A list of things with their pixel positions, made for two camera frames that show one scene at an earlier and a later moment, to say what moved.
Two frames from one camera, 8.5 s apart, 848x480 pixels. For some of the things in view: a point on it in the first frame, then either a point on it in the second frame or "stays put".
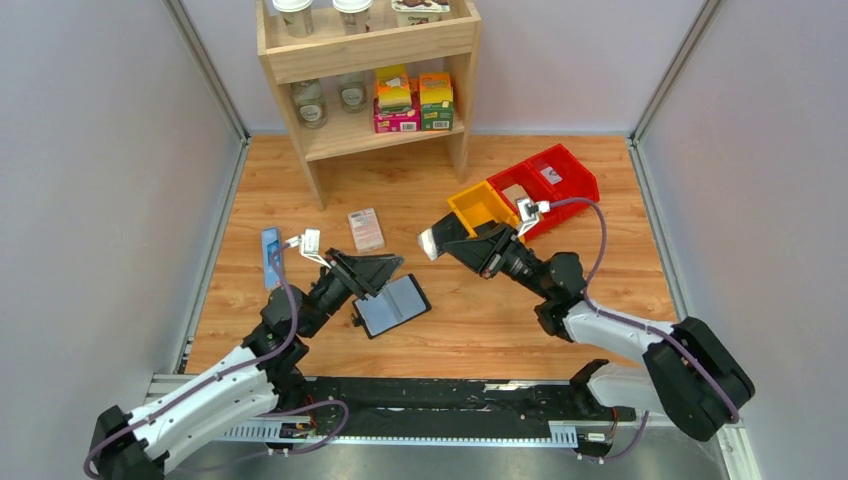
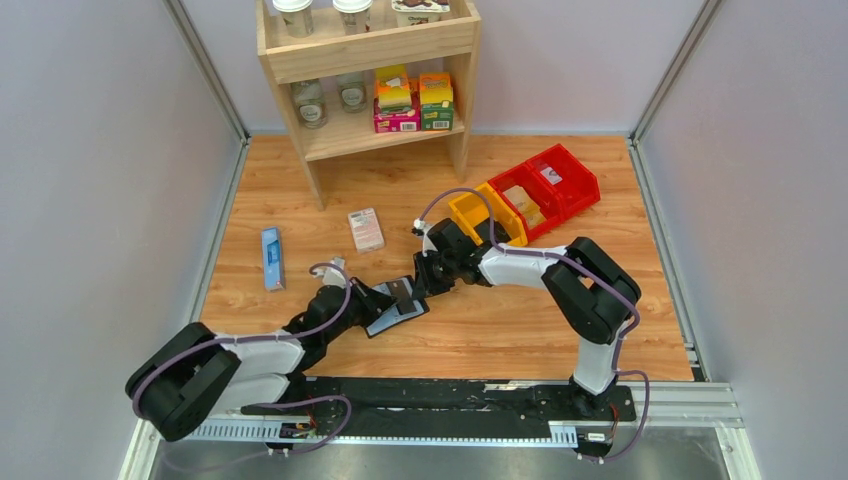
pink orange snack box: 397,104 stays put
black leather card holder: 397,304 stays put
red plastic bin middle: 533,187 stays put
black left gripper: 346,273 -> 364,303
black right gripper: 490,246 -> 428,277
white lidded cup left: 296,15 stays put
